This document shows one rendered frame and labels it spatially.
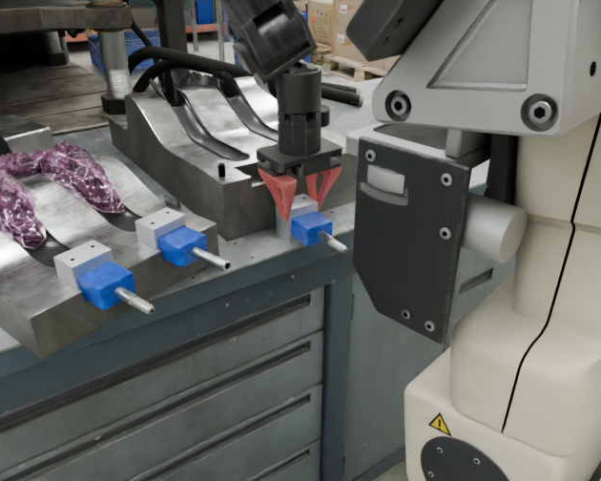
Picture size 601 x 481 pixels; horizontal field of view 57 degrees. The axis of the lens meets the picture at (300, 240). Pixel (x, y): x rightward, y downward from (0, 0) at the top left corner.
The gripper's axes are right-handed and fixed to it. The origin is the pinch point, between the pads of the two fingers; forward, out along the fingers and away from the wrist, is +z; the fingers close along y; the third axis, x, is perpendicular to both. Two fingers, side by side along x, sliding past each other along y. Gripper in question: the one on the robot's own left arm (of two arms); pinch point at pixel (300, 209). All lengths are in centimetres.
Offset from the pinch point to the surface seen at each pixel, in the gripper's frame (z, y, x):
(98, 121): 6, 6, -78
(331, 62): 80, -289, -367
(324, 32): 65, -324, -425
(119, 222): -0.8, 22.7, -9.5
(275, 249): 4.5, 5.0, 1.0
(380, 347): 39.2, -21.9, -4.0
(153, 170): 2.5, 9.6, -32.0
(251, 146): -4.0, -1.9, -16.5
